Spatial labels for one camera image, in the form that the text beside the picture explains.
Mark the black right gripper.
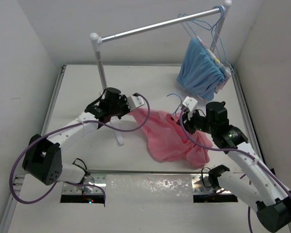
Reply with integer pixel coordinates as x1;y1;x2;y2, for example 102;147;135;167
177;107;215;134

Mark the pink t shirt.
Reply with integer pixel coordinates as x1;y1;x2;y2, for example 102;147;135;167
141;110;212;168

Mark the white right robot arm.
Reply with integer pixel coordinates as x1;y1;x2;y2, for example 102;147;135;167
177;97;291;233

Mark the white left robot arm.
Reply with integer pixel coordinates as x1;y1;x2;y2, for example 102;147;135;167
22;87;133;185

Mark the blue t shirt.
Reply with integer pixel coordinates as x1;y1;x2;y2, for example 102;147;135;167
177;37;224;101

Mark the white clothes rack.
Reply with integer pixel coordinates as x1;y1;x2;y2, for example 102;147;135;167
90;0;232;90

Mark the metal base mounting plate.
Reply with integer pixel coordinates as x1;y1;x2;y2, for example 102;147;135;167
63;173;231;198

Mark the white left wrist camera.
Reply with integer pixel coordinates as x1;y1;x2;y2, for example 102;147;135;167
127;96;145;112

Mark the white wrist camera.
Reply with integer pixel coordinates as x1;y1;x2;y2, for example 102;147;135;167
127;96;145;112
181;97;198;119

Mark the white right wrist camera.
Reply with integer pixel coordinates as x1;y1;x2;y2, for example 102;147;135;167
181;97;198;119

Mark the blue wire hanger with shirt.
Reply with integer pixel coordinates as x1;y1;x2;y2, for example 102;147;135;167
176;14;215;97

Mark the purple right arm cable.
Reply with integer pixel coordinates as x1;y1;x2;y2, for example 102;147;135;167
178;110;291;233

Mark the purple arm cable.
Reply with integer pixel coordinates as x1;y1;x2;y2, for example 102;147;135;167
178;110;291;233
9;92;151;203

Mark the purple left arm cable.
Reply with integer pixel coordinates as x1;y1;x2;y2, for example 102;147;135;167
9;92;151;203

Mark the blue wire hanger at end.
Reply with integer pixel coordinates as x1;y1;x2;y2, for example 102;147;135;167
210;3;235;75

